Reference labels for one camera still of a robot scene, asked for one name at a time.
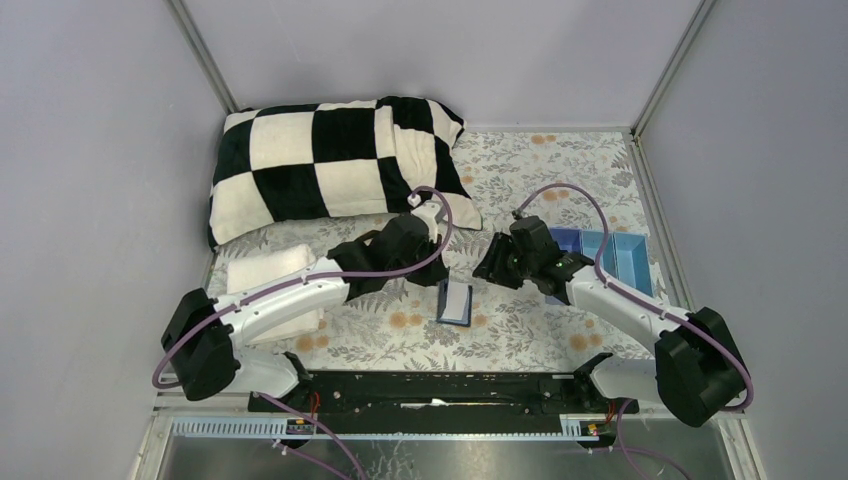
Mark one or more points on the folded white towel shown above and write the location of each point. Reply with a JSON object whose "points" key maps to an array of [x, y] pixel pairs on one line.
{"points": [[250, 272]]}

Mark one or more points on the blue plastic compartment tray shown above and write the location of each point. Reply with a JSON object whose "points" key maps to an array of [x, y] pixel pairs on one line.
{"points": [[625, 256]]}

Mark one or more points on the floral patterned bed sheet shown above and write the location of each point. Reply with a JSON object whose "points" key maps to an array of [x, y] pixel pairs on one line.
{"points": [[580, 180]]}

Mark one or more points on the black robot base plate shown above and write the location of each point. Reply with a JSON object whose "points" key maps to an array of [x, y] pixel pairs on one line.
{"points": [[376, 402]]}

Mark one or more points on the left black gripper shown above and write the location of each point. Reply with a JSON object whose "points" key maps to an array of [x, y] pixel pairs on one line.
{"points": [[429, 266]]}

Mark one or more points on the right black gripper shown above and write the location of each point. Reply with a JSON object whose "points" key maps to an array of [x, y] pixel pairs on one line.
{"points": [[495, 263]]}

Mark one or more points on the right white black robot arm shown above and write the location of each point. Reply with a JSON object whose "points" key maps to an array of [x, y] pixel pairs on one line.
{"points": [[696, 369]]}

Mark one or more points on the blue leather card holder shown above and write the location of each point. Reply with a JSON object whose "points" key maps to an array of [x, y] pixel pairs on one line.
{"points": [[454, 304]]}

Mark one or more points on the black white checkered pillow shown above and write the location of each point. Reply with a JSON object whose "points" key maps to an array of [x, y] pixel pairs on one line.
{"points": [[329, 160]]}

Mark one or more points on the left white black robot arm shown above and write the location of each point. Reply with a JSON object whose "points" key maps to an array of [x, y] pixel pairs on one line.
{"points": [[207, 342]]}

